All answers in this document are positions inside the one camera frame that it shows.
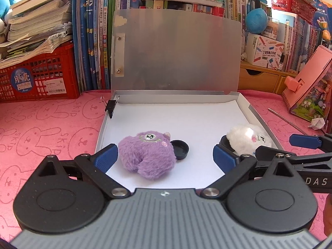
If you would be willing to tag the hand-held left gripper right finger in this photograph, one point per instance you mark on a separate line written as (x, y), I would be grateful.
(224, 160)

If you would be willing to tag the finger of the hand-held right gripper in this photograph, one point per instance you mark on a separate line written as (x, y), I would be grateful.
(311, 158)
(304, 141)

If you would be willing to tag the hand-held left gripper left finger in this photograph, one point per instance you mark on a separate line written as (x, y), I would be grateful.
(106, 158)

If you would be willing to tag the white plush toy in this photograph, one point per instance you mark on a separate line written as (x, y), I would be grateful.
(246, 138)

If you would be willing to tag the purple plush toy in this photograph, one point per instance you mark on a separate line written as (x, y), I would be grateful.
(147, 155)

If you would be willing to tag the black round lid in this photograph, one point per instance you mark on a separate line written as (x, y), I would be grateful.
(180, 150)

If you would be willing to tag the grey cardboard file box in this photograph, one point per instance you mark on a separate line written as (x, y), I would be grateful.
(181, 57)

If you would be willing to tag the white folded paper figure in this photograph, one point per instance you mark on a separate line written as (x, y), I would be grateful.
(317, 123)

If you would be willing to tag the thin metal rod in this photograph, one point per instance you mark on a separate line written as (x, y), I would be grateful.
(288, 121)

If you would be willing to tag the black binder clip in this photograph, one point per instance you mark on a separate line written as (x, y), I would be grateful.
(111, 107)

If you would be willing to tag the pink triangular toy box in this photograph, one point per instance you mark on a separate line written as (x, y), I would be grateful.
(311, 88)

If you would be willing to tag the pink bunny print tablecloth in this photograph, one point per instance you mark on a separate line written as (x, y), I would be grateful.
(51, 124)

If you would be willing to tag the wooden drawer organiser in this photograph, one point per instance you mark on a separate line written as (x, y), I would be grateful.
(259, 80)

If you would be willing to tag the white printed carton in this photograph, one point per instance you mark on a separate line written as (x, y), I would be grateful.
(264, 51)

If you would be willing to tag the row of blue workbooks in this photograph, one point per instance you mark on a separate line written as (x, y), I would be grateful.
(90, 36)

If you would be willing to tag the blue robot toy box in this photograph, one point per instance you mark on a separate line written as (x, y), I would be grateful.
(323, 18)

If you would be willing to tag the blue plush ball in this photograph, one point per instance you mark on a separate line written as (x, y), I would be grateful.
(256, 20)

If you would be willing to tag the small red plastic basket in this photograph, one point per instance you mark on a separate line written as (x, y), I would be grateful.
(293, 2)

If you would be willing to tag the stack of worn books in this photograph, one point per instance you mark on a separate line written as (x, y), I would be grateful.
(39, 23)

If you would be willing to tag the row of colourful shelf books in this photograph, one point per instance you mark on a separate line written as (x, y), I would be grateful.
(233, 5)

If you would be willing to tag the blue plush toy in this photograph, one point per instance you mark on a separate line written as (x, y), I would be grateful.
(5, 5)

